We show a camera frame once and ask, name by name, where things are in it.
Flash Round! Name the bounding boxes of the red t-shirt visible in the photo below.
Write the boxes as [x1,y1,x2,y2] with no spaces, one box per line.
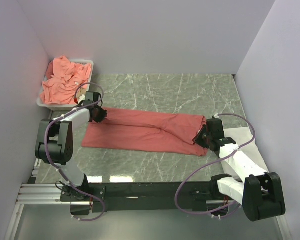
[81,107,208,157]

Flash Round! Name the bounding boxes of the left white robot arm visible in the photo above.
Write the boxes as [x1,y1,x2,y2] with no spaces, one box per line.
[34,91,107,201]

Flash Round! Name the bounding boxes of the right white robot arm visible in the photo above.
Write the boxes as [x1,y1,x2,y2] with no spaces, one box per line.
[194,117,286,222]

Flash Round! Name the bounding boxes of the white plastic laundry basket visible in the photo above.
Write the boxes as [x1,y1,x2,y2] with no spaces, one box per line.
[37,58,95,112]

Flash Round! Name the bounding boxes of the salmon pink t-shirt pile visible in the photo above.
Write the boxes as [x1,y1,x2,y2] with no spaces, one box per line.
[39,54,93,105]

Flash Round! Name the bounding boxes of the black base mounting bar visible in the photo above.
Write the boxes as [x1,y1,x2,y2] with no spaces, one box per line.
[60,181,231,215]

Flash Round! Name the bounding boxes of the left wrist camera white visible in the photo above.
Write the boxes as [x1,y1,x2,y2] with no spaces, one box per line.
[74,94,86,104]

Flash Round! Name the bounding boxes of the aluminium rail frame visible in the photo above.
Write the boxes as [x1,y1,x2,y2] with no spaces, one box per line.
[4,159,293,240]

